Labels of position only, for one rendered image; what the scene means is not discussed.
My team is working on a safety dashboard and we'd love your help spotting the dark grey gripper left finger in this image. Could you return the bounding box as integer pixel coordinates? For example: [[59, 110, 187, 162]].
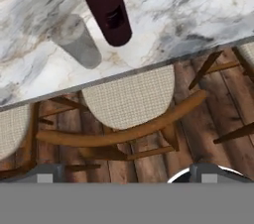
[[5, 163, 65, 184]]

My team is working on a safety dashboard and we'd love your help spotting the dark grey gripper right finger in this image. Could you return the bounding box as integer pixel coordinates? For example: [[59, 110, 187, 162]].
[[189, 163, 251, 184]]

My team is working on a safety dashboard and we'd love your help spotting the dark red wine bottle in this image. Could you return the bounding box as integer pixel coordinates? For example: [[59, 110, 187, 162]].
[[74, 0, 133, 48]]

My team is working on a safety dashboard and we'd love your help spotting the round black and white object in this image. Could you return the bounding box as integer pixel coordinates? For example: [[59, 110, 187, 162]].
[[167, 165, 246, 184]]

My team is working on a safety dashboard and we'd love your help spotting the wooden chair with woven seat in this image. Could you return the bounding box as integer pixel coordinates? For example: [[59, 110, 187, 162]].
[[212, 42, 254, 145], [0, 101, 101, 180], [35, 50, 224, 162]]

